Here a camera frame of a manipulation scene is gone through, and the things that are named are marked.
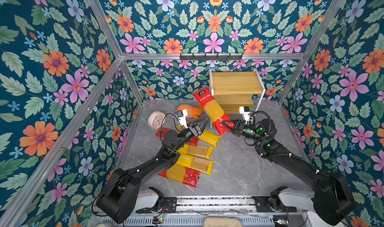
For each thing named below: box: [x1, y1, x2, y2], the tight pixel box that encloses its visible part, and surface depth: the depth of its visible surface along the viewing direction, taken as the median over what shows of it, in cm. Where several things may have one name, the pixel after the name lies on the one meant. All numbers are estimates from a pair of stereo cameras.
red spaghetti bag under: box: [157, 163, 201, 188], surface depth 84 cm
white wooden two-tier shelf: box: [209, 68, 266, 129], surface depth 86 cm
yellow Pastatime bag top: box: [197, 129, 222, 147], surface depth 98 cm
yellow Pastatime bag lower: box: [176, 154, 214, 176], surface depth 88 cm
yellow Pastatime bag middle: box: [177, 144, 214, 160], surface depth 92 cm
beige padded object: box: [203, 217, 243, 227], surface depth 67 cm
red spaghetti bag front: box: [193, 87, 230, 137], surface depth 74 cm
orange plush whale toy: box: [177, 104, 204, 119], surface depth 107 cm
